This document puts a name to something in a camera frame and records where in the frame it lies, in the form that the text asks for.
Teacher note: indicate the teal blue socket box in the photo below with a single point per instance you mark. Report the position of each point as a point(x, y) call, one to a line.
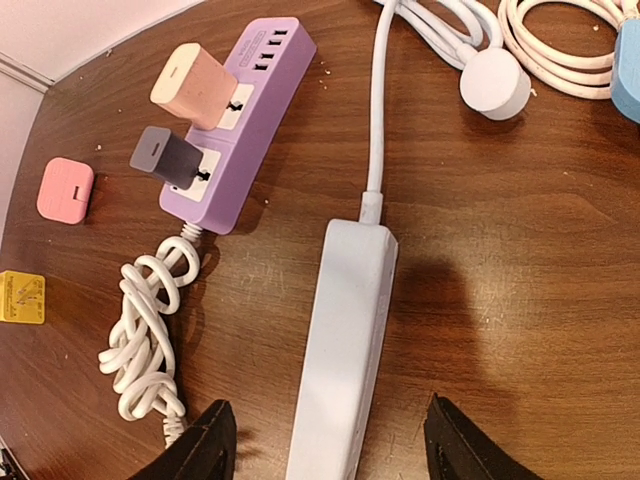
point(625, 81)

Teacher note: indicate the light blue power strip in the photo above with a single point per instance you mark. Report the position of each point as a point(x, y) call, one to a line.
point(343, 350)

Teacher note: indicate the purple power strip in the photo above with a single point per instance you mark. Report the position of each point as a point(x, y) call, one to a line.
point(269, 61)

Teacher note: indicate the pink flat adapter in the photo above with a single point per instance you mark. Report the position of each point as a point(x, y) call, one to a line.
point(65, 191)

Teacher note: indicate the pink charger plug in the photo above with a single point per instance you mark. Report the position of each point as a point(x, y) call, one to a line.
point(194, 86)

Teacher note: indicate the white round plug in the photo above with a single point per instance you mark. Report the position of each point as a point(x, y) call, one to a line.
point(494, 84)

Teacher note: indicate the grey charger plug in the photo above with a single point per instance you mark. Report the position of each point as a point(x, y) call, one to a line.
point(167, 157)

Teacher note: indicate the yellow cube adapter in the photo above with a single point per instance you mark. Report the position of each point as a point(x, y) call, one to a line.
point(22, 298)

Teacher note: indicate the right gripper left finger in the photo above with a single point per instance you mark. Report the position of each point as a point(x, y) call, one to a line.
point(205, 451)

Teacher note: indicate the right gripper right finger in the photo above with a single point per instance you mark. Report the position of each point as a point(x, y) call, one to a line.
point(456, 448)

